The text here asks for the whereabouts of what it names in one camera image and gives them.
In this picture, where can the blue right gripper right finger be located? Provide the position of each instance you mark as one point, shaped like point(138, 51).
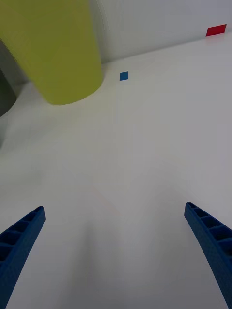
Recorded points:
point(212, 241)

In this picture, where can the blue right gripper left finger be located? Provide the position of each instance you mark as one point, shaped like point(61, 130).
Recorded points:
point(17, 246)

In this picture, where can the grey plastic waste bin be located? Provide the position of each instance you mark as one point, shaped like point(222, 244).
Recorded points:
point(6, 96)

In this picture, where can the yellow-green plastic waste bin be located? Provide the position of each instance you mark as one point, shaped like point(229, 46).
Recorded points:
point(55, 53)

